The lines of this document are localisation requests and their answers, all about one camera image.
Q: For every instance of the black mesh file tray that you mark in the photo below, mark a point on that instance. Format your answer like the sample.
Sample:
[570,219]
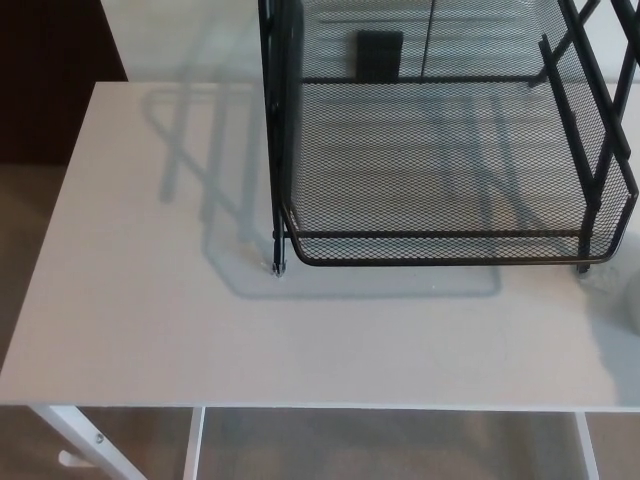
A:
[278,150]

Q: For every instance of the black rectangular block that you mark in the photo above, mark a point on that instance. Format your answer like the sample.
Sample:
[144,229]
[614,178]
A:
[379,55]

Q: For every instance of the dark brown wooden cabinet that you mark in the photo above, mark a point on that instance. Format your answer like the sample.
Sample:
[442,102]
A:
[47,80]

